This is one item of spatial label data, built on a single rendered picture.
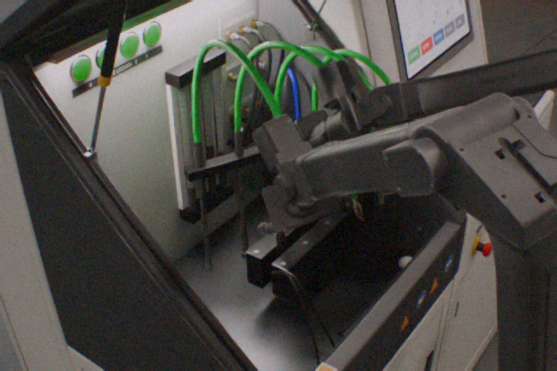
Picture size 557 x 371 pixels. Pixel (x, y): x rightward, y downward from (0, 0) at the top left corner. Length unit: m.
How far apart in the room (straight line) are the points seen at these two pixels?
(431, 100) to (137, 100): 0.59
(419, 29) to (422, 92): 0.72
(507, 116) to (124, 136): 0.96
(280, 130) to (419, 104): 0.23
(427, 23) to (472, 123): 1.29
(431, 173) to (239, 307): 1.04
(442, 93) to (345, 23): 0.53
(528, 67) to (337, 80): 0.30
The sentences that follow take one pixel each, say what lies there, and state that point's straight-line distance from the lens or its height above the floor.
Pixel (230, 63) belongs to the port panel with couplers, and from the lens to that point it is 1.57.
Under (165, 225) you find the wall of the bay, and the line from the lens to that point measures 1.57.
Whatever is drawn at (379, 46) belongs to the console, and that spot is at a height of 1.25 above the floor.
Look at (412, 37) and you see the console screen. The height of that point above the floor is 1.23.
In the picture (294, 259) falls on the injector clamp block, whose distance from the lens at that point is 1.39.
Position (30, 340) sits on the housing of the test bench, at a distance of 1.73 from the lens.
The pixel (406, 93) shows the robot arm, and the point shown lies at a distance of 1.07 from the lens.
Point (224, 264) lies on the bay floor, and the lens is 1.62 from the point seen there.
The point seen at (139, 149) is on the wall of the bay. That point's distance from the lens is 1.43.
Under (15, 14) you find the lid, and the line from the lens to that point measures 1.04.
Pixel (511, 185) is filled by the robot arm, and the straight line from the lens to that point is 0.50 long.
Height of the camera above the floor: 1.87
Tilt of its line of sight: 34 degrees down
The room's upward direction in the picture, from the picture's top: 1 degrees counter-clockwise
